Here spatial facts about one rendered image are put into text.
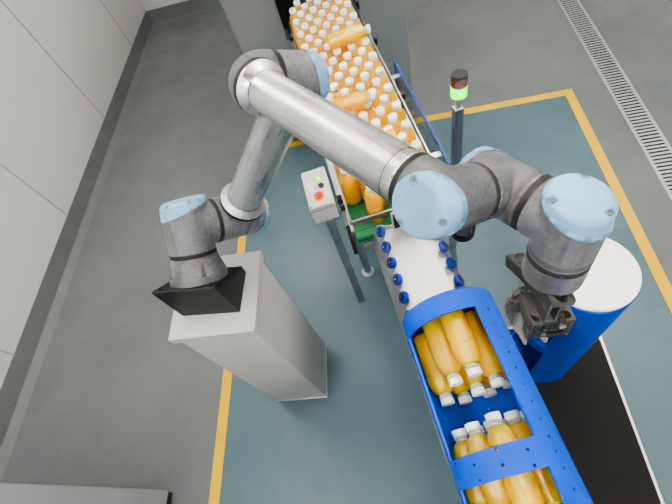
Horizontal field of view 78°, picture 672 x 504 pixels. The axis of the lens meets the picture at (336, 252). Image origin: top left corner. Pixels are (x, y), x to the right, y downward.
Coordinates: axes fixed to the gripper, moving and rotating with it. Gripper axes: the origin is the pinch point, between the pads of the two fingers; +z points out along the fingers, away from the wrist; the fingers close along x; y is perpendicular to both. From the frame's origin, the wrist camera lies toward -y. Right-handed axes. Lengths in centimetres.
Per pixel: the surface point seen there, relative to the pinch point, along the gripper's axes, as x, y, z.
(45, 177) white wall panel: -263, -227, 94
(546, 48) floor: 140, -292, 93
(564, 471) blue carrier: 8.6, 19.6, 32.1
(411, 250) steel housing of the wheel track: -10, -64, 48
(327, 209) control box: -40, -79, 34
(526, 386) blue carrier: 6.6, 0.5, 29.8
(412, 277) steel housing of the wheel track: -12, -53, 50
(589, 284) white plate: 39, -32, 38
